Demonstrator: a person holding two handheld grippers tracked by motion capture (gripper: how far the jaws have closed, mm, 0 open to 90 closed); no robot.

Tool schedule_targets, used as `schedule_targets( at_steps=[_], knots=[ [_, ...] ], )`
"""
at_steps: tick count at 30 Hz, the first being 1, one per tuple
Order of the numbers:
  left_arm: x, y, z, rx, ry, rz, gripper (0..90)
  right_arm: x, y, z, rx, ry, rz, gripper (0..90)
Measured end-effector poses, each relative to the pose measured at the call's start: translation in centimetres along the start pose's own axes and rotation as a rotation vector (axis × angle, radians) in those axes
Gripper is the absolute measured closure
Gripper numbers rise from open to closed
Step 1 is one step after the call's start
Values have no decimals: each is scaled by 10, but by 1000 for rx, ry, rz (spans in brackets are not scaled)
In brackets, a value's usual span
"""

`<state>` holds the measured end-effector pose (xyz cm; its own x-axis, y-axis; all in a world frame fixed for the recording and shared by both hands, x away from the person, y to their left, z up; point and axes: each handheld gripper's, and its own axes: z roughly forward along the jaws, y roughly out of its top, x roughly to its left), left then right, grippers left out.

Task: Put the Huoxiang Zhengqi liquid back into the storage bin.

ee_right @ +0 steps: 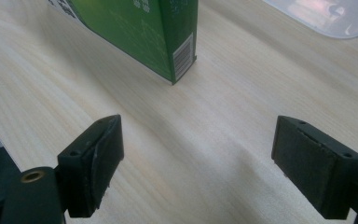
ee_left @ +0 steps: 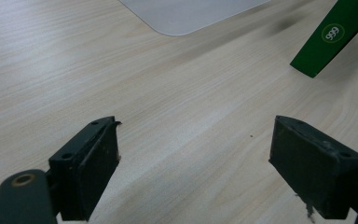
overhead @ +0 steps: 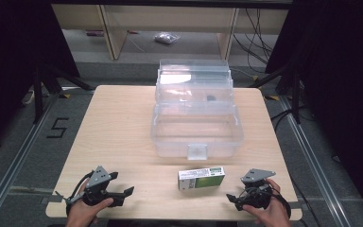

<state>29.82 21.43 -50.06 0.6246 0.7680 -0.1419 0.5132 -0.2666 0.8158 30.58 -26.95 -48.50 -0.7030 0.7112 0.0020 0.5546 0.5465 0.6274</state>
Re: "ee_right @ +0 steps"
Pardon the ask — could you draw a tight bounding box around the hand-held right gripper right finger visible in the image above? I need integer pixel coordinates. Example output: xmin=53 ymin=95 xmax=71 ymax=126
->
xmin=270 ymin=115 xmax=358 ymax=220

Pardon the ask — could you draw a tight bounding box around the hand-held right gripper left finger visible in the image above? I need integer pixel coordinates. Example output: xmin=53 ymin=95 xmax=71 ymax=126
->
xmin=57 ymin=114 xmax=125 ymax=218

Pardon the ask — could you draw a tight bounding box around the green carton box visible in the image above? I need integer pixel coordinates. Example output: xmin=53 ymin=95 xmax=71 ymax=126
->
xmin=47 ymin=0 xmax=200 ymax=86

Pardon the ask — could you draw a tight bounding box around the clear plastic container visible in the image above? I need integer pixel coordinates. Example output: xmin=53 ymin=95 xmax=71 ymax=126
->
xmin=261 ymin=0 xmax=358 ymax=40

